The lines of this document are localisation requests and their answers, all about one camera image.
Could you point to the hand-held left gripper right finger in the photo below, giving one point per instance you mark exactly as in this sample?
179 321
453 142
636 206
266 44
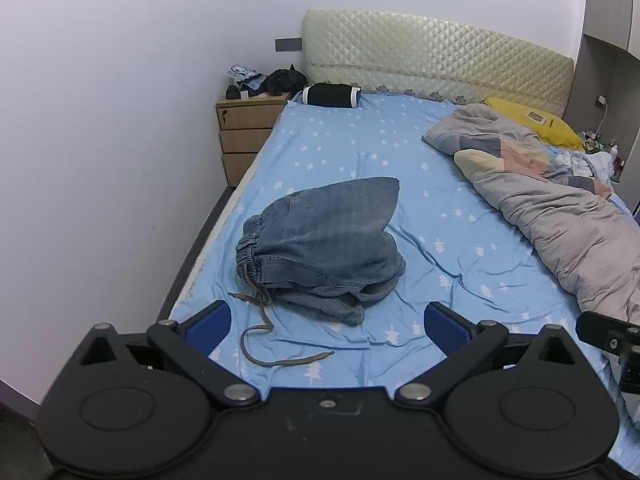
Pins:
445 327

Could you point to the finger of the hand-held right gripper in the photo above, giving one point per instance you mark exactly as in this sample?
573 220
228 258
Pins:
605 332

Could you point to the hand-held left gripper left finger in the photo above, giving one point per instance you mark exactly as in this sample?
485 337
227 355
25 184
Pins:
209 327

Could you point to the black clothes pile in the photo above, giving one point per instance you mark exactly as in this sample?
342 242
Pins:
282 81

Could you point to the grey patchwork quilt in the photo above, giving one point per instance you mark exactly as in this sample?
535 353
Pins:
550 200

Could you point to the white crumpled cloth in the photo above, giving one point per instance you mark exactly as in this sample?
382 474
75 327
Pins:
582 164

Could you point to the light blue star-print bed sheet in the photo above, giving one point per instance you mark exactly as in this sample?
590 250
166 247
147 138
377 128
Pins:
390 160

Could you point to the cluster of small bottles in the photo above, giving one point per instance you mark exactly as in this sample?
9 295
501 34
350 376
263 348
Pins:
602 146

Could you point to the wooden nightstand with drawers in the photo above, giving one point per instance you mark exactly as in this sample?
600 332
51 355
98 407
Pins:
245 135

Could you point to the yellow pillow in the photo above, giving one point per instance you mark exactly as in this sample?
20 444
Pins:
545 127

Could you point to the small card on pillow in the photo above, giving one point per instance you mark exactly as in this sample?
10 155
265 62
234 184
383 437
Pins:
533 116

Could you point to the white and blue plastic bag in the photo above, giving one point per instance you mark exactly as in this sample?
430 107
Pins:
240 72

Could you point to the black bolster pillow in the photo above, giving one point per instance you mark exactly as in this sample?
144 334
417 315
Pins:
331 95

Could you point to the cream quilted headboard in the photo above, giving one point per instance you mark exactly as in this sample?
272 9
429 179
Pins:
440 55

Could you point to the dark grey bed frame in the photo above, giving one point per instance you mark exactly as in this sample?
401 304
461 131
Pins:
200 255

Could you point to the white wall charger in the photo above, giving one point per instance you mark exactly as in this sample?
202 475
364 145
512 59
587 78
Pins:
601 100

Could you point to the grey wall cabinet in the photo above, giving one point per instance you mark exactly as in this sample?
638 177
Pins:
612 50

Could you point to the grey wall switch plate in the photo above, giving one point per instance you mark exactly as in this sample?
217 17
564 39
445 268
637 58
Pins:
288 44

